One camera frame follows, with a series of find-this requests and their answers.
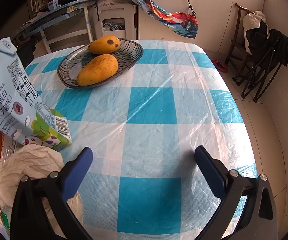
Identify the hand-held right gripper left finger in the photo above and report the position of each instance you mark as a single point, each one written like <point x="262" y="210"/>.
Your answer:
<point x="76" y="172"/>

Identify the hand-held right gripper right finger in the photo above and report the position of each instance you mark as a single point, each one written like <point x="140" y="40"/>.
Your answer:
<point x="209" y="170"/>

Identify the cream paper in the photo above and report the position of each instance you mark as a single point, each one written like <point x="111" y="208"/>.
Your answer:
<point x="31" y="162"/>

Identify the blue white checkered tablecloth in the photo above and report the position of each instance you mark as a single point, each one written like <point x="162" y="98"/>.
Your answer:
<point x="154" y="130"/>

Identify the plain yellow mango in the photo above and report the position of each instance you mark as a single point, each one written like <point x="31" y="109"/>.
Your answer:
<point x="96" y="70"/>

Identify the red slipper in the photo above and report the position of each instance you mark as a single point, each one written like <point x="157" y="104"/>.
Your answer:
<point x="221" y="66"/>

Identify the light blue milk carton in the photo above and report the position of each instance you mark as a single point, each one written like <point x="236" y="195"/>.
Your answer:
<point x="8" y="85"/>

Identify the striped glass plate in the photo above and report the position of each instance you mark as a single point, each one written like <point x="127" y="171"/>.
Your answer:
<point x="126" y="55"/>

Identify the dark wooden chair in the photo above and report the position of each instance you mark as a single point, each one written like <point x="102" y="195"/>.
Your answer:
<point x="236" y="45"/>

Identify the yellow mango with black spot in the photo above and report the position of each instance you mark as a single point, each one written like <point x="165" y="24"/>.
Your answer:
<point x="101" y="45"/>

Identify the black folded chair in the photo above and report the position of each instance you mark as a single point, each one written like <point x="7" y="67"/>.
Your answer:
<point x="271" y="45"/>

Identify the white stuffed bag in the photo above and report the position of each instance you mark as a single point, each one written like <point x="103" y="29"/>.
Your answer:
<point x="250" y="21"/>

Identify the white cabinet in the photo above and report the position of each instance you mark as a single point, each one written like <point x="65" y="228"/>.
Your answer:
<point x="214" y="10"/>

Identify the blue study desk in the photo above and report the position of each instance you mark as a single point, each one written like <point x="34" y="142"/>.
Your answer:
<point x="58" y="11"/>

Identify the colourful printed cloth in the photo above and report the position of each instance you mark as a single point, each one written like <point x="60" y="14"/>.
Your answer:
<point x="164" y="12"/>

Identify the white plastic stool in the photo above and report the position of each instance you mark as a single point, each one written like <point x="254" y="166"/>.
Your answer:
<point x="113" y="11"/>

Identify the small blue desk device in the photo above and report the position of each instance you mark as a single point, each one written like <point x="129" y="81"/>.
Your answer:
<point x="52" y="5"/>

